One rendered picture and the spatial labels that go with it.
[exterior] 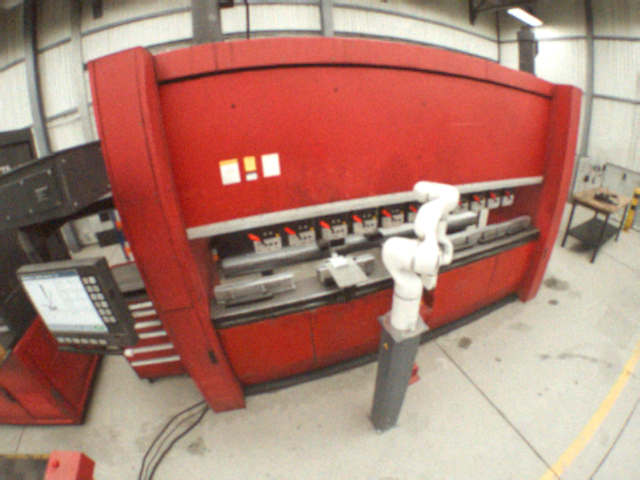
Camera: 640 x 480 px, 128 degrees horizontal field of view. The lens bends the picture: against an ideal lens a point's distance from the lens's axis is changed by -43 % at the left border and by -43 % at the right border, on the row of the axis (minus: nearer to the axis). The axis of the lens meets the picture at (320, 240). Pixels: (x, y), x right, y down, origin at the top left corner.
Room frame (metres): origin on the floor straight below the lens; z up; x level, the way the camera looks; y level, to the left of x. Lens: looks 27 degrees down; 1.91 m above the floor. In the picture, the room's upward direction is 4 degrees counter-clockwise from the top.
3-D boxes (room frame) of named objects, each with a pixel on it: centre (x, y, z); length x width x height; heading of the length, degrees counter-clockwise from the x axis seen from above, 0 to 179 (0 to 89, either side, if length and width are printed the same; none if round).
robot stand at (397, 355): (0.89, -0.36, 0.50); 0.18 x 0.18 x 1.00; 18
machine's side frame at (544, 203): (2.29, -2.25, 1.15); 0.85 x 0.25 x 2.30; 15
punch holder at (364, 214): (1.56, -0.27, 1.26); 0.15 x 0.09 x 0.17; 105
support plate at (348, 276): (1.37, -0.14, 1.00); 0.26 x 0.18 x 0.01; 15
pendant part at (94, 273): (0.61, 0.92, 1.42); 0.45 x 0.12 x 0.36; 95
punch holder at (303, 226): (1.45, 0.11, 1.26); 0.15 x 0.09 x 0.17; 105
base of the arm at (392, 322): (0.89, -0.36, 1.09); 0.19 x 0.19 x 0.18
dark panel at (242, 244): (1.94, 0.26, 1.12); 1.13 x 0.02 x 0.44; 105
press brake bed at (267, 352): (1.64, -0.74, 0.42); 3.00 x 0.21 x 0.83; 105
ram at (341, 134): (1.69, -0.73, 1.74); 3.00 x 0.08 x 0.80; 105
